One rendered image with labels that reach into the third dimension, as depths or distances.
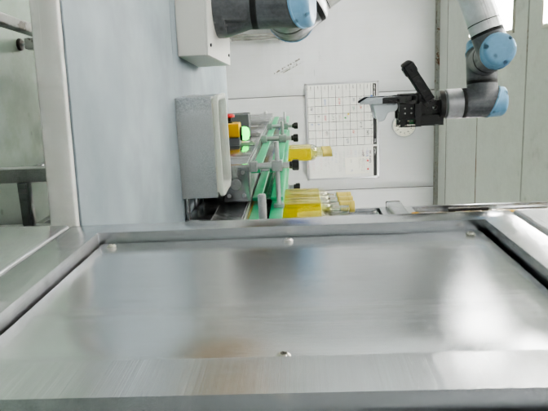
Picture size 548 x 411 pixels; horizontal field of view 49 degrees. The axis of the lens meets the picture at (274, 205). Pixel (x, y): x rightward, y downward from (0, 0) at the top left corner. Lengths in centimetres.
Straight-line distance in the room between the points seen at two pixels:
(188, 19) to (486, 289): 105
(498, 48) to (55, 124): 101
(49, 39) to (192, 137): 62
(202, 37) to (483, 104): 70
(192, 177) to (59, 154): 62
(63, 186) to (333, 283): 37
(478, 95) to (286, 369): 130
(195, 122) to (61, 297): 84
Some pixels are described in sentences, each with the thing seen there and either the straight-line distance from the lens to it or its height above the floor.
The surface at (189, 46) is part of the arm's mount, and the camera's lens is 138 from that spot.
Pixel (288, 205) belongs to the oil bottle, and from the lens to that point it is 161.
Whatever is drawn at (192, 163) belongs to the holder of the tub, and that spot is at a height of 78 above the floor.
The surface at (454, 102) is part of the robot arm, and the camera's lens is 156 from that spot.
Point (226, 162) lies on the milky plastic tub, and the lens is 147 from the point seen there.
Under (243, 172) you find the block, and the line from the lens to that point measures 150.
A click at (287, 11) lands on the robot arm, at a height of 100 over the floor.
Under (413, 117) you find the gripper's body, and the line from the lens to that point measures 154.
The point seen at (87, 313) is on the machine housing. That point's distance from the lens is 47.
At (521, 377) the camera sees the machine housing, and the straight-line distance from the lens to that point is 34.
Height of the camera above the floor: 101
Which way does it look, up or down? 3 degrees down
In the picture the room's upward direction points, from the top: 88 degrees clockwise
